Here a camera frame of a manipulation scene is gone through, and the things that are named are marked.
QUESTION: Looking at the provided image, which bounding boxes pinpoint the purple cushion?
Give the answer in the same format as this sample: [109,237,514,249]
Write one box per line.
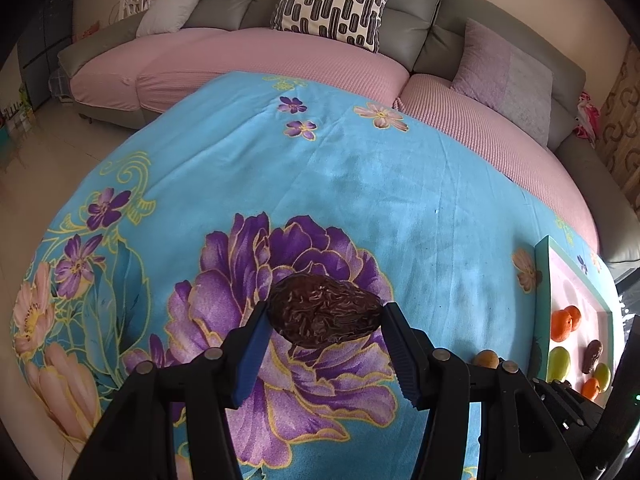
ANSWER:
[450,18,555,147]

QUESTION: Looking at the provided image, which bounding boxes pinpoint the pink bag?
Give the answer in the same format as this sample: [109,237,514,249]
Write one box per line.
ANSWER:
[575,91,601,143]

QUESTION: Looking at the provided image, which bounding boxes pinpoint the light grey cushion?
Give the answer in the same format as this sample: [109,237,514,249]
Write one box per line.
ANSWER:
[136,0,218,37]

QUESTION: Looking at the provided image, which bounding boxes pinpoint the colourful boxes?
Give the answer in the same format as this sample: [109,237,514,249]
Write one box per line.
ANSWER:
[0,85,33,146]

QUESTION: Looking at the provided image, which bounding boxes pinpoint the dark brown date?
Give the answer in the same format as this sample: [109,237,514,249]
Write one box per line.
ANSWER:
[266,274,381,347]
[581,340,604,375]

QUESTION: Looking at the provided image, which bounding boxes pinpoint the teal tray with pink inside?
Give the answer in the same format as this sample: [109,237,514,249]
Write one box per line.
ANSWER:
[534,234,615,411]

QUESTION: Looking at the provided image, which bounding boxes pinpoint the black and white patterned cushion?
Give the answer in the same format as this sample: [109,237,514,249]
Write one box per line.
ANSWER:
[270,0,398,54]

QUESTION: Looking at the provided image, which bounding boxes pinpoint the blue floral blanket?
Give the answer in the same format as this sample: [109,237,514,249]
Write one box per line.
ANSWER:
[10,71,621,480]

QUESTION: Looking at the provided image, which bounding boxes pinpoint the white rack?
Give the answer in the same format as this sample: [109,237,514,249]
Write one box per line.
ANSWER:
[121,0,166,21]

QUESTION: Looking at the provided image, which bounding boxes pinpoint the pink sofa cover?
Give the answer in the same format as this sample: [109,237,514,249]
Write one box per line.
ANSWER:
[69,27,600,251]

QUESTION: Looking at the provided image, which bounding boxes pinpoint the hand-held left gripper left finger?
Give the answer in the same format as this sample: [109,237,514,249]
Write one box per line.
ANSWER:
[67,301,273,480]

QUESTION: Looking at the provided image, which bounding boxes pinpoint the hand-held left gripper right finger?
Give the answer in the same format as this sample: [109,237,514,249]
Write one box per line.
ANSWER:
[381,302,583,480]

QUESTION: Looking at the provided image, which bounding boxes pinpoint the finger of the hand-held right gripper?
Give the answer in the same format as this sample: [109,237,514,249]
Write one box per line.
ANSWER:
[533,378,602,429]

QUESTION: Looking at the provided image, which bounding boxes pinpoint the dark cabinet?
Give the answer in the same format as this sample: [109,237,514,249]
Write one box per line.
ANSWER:
[17,0,73,111]

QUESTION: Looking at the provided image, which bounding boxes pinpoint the small green mango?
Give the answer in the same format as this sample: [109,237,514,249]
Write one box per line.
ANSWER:
[592,361,612,392]

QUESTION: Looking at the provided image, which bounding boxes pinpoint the grey sofa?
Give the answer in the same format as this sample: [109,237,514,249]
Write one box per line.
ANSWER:
[57,0,640,266]

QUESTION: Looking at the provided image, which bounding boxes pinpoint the brown patterned curtain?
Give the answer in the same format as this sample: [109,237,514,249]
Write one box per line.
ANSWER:
[597,42,640,191]

